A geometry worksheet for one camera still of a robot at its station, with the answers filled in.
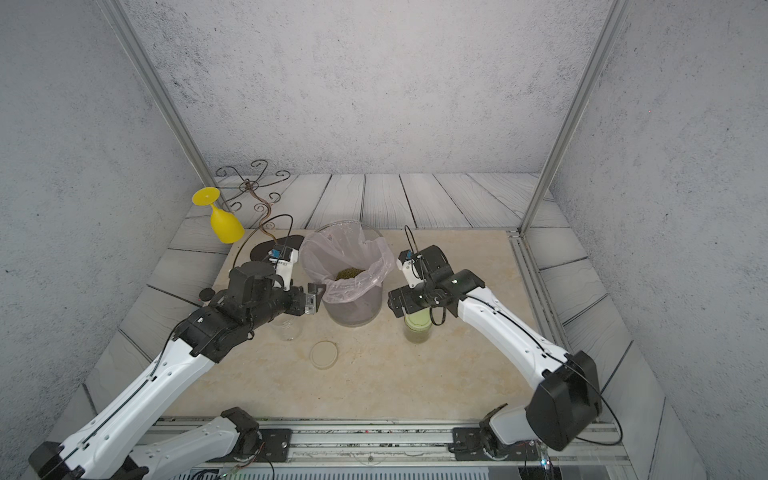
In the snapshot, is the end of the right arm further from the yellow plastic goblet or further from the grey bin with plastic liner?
the yellow plastic goblet

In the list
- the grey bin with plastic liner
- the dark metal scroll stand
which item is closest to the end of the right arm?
the grey bin with plastic liner

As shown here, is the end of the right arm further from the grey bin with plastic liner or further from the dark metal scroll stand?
the dark metal scroll stand

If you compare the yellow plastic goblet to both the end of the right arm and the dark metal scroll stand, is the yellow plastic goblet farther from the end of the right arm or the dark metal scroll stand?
the end of the right arm
